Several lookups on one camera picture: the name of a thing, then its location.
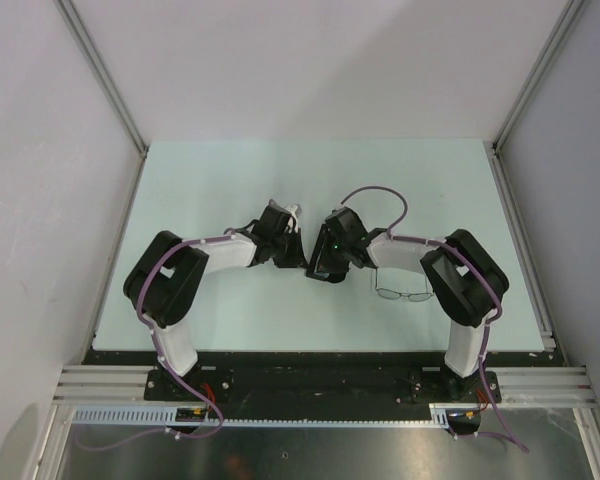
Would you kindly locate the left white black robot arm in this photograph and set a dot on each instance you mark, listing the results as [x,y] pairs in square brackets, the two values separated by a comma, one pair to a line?
[164,282]

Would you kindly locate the right aluminium corner post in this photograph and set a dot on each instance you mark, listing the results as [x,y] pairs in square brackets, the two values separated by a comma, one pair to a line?
[549,53]

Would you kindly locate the aluminium corner post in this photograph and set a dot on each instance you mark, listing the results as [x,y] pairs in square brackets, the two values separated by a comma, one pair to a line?
[549,53]
[96,63]

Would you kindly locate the left aluminium corner post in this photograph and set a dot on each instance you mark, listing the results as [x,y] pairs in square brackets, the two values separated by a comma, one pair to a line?
[96,63]

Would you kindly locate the aluminium front rail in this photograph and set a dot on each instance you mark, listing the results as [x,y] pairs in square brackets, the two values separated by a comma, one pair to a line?
[543,387]

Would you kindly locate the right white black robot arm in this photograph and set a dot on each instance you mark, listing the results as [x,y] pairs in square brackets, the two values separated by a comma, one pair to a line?
[468,284]

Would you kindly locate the black glasses case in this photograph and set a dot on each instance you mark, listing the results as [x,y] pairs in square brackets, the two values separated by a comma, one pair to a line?
[331,259]

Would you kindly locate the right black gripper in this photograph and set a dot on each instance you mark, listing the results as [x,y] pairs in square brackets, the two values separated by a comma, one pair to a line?
[329,236]

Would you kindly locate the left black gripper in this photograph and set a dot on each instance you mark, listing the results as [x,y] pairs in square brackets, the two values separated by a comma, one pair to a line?
[297,259]

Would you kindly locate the slotted cable duct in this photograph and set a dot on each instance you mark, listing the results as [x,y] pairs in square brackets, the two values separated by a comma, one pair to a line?
[434,416]

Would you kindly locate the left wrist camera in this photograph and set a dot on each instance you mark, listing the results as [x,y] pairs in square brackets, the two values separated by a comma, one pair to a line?
[293,211]

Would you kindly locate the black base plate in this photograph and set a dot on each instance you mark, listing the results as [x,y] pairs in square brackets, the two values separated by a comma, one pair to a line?
[321,386]

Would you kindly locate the blue cleaning cloth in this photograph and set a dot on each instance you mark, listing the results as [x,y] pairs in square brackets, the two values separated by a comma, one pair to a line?
[315,271]

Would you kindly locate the thin wire-frame glasses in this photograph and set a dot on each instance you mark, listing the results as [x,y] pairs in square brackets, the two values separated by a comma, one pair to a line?
[395,284]

